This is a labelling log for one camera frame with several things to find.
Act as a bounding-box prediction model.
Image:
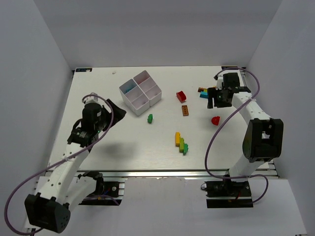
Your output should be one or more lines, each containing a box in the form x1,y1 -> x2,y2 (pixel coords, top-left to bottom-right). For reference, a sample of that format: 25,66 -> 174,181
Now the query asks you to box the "red round lego piece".
211,116 -> 221,126

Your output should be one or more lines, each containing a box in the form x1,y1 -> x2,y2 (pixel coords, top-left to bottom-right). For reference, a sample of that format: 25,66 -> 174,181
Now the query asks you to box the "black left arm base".
77,171 -> 125,206

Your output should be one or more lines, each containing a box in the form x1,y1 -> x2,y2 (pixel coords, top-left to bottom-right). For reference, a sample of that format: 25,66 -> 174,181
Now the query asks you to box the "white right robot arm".
207,72 -> 284,182

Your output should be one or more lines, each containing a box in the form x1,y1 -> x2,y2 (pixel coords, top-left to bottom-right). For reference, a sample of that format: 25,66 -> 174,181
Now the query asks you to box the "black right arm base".
200,180 -> 253,208

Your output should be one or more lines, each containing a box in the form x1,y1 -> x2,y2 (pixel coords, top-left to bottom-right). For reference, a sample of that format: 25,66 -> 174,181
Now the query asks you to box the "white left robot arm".
25,98 -> 126,233

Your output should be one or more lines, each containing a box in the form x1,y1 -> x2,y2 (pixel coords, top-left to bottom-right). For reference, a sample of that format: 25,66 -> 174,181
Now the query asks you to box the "cyan lego brick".
199,91 -> 208,99

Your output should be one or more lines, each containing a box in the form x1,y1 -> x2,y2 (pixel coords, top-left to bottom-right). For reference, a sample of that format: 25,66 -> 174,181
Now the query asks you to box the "blue label right corner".
221,66 -> 238,70

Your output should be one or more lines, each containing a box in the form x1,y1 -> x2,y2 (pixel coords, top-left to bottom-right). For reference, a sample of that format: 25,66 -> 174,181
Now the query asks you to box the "blue label corner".
75,68 -> 92,72
221,66 -> 238,70

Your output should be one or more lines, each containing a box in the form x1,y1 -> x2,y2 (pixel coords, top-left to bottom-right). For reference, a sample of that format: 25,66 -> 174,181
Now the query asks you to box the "white four-compartment container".
119,70 -> 162,116

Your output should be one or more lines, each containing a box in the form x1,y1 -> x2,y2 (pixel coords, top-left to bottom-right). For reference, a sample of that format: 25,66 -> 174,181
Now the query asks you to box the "dark green lego piece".
147,114 -> 153,124

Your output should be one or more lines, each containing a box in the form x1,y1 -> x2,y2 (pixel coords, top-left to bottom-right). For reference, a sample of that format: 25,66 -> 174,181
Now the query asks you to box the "brown flat lego tile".
182,105 -> 189,117

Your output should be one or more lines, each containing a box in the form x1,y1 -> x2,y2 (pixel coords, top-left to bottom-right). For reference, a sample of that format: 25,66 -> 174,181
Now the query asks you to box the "blue label left corner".
75,68 -> 92,72

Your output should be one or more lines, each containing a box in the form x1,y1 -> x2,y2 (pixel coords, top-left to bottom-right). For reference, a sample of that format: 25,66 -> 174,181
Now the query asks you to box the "yellow lego brick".
175,132 -> 181,147

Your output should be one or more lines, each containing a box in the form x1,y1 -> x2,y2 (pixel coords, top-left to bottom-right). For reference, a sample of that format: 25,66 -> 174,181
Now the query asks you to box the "light green lego brick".
179,138 -> 185,153

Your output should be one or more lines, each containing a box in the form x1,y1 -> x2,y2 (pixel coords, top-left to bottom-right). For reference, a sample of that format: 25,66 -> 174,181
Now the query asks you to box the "green lego piece right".
183,143 -> 189,155

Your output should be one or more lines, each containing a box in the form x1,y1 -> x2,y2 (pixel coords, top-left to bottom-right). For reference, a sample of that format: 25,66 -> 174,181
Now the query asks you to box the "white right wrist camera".
214,75 -> 223,89

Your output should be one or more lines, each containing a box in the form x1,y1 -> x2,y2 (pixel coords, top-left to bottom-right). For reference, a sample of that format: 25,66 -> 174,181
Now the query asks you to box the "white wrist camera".
83,92 -> 98,104
214,75 -> 223,89

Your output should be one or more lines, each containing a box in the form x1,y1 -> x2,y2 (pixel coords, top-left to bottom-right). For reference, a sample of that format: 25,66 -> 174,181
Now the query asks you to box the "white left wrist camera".
83,92 -> 98,104

